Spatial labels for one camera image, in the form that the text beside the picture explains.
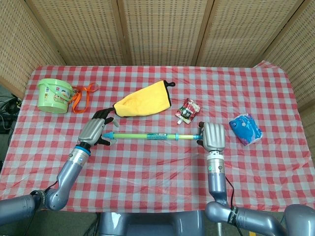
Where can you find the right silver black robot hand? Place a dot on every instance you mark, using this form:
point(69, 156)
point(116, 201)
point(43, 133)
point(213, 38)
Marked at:
point(214, 136)

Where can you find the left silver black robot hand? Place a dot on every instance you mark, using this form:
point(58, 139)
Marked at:
point(92, 130)

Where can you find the woven bamboo screen panel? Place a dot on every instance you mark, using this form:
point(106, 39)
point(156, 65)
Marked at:
point(78, 29)
point(246, 29)
point(165, 29)
point(19, 49)
point(295, 61)

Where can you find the blue tissue pack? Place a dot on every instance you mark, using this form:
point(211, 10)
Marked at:
point(246, 130)

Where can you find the green plastic toy bucket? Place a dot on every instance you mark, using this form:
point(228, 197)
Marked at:
point(53, 103)

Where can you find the grey robot torso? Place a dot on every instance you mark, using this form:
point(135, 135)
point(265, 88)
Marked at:
point(147, 223)

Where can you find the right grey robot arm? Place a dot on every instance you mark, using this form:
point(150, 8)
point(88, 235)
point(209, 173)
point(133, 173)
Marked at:
point(216, 182)

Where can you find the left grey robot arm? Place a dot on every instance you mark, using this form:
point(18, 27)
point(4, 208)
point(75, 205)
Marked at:
point(66, 177)

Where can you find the orange ribbon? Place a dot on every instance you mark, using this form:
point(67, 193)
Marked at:
point(77, 100)

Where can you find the red drink pouch white spout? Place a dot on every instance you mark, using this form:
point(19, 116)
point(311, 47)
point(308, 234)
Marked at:
point(188, 110)

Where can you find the yellow microfibre cloth black trim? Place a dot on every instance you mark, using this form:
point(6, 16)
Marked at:
point(145, 103)

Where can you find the red white checkered tablecloth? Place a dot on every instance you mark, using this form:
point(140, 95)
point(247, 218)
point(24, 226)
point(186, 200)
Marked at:
point(157, 172)

